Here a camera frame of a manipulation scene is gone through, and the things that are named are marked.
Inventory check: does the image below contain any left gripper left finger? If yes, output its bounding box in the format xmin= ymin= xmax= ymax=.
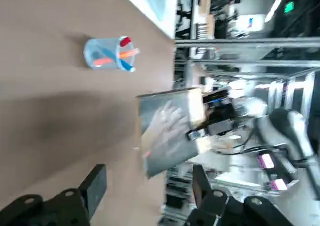
xmin=0 ymin=163 xmax=108 ymax=226

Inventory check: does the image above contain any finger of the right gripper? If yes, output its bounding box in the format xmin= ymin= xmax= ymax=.
xmin=186 ymin=128 xmax=210 ymax=141
xmin=202 ymin=90 xmax=232 ymax=106

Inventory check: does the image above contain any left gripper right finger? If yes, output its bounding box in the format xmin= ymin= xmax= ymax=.
xmin=184 ymin=164 xmax=296 ymax=226

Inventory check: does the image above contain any grey picture cover book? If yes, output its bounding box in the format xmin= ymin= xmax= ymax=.
xmin=136 ymin=87 xmax=209 ymax=179

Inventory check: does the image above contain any orange marker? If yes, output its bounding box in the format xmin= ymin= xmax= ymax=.
xmin=94 ymin=48 xmax=141 ymax=68

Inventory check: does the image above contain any red marker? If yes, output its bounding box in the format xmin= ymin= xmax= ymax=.
xmin=119 ymin=36 xmax=133 ymax=48

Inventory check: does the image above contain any blue marker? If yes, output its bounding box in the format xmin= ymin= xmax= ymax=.
xmin=100 ymin=46 xmax=136 ymax=73

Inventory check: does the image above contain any clear blue pen cup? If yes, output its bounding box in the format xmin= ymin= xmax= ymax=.
xmin=83 ymin=36 xmax=137 ymax=73

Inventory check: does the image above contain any aluminium frame post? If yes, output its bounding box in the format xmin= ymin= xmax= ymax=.
xmin=174 ymin=37 xmax=320 ymax=49

